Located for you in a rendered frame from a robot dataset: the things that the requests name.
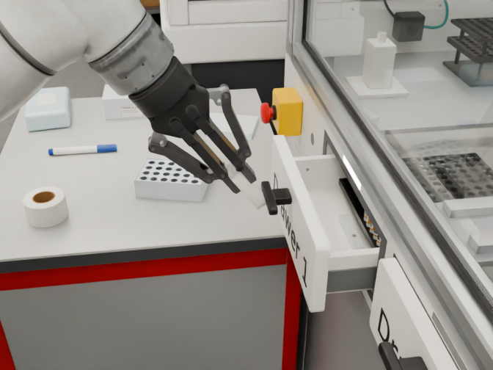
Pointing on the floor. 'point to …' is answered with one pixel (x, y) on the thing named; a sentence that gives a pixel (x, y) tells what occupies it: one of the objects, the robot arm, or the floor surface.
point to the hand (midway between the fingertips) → (246, 185)
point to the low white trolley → (140, 258)
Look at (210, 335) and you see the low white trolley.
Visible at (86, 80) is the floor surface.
